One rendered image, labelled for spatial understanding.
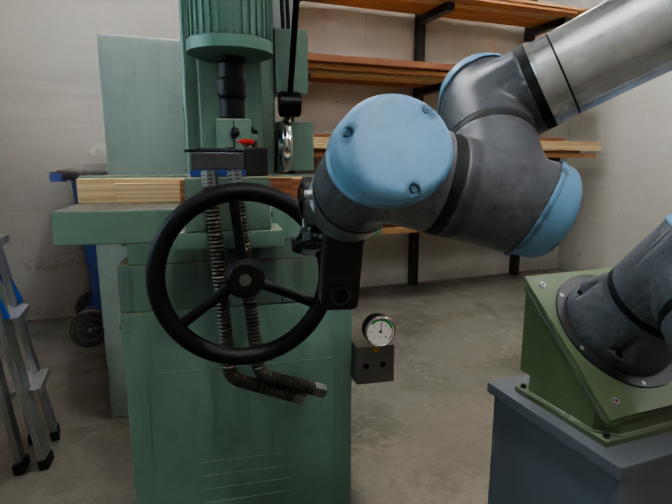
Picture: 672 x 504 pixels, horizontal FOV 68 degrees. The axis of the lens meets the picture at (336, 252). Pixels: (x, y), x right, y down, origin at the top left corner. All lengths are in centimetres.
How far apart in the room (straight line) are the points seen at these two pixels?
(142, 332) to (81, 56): 264
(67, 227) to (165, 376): 32
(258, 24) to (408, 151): 72
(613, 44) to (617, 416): 57
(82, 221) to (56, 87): 252
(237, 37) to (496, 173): 72
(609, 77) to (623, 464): 57
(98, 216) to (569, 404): 87
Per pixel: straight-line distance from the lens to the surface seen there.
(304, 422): 109
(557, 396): 98
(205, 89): 120
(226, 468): 112
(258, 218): 85
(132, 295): 98
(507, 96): 53
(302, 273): 97
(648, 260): 88
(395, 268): 395
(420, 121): 40
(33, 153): 346
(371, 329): 97
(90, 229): 97
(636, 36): 54
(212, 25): 106
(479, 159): 42
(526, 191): 43
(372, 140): 38
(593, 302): 94
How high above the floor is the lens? 99
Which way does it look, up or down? 11 degrees down
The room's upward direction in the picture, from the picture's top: straight up
